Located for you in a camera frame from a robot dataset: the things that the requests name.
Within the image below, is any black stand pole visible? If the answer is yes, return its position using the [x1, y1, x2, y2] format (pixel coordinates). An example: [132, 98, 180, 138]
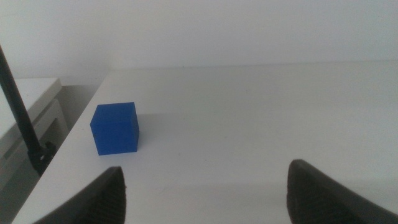
[0, 45, 43, 153]

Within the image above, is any blue cube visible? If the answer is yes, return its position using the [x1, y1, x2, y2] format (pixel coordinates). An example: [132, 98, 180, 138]
[90, 101, 140, 156]

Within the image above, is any black table clamp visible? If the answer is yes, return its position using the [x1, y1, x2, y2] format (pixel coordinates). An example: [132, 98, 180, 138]
[27, 141, 58, 177]

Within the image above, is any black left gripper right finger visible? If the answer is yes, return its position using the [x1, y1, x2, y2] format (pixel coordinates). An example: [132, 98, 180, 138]
[286, 159, 398, 224]

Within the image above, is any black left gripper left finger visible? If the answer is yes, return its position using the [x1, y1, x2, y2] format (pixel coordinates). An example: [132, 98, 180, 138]
[32, 166, 127, 224]

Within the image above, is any white side table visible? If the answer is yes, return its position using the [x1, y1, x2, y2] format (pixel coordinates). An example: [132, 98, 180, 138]
[0, 77, 70, 190]

